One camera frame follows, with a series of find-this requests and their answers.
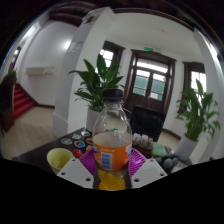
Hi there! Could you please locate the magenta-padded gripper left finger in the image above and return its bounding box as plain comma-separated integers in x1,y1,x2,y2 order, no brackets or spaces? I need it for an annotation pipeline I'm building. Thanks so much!
56,148,100,190

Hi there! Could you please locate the brown box of white cups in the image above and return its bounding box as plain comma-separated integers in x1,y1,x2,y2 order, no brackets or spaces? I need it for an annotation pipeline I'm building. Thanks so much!
132,132,154,152

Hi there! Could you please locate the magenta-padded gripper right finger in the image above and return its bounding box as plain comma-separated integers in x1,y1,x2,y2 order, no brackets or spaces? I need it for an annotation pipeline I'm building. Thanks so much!
125,148,168,190

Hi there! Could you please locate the grey round speaker pair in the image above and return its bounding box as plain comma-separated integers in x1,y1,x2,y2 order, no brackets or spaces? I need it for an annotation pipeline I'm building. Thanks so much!
155,154,180,174

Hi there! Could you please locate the small green plant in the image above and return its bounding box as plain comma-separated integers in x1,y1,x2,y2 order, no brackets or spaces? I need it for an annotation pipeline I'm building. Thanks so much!
1,69,17,88

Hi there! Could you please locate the glowing wall lamp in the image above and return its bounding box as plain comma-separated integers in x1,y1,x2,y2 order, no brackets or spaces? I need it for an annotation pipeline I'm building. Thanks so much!
63,39,73,51

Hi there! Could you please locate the dark wooden double door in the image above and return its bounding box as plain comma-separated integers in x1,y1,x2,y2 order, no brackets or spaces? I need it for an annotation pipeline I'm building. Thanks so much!
123,49,177,114

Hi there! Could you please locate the green cloth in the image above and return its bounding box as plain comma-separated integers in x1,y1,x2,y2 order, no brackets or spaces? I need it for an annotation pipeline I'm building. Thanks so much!
152,142,168,158

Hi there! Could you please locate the pale yellow mug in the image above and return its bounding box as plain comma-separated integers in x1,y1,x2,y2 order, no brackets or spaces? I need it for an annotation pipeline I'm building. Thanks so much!
46,147,75,175

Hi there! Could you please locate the red carpeted staircase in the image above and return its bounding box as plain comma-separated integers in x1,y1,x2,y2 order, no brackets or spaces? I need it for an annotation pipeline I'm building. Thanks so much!
13,83,37,121

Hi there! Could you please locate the white wall-mounted unit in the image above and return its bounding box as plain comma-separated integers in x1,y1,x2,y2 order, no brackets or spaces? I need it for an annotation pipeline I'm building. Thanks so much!
24,65,54,76

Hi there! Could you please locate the potted plant in white pot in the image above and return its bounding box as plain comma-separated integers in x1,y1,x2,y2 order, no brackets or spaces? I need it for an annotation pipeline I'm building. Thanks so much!
68,53,126,133
175,79,222,163

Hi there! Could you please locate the orange drink bottle black cap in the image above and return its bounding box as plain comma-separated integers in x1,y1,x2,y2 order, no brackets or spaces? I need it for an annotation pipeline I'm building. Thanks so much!
91,88,134,192

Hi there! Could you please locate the dark-framed window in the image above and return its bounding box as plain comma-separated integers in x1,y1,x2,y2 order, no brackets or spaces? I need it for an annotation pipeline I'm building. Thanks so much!
182,61,208,101
99,40,126,68

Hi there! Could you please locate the black chair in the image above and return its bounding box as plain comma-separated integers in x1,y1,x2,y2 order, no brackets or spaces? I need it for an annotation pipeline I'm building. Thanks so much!
129,104,167,143

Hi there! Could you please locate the small red ball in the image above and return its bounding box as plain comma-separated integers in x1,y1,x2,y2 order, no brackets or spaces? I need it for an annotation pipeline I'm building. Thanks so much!
72,148,83,159

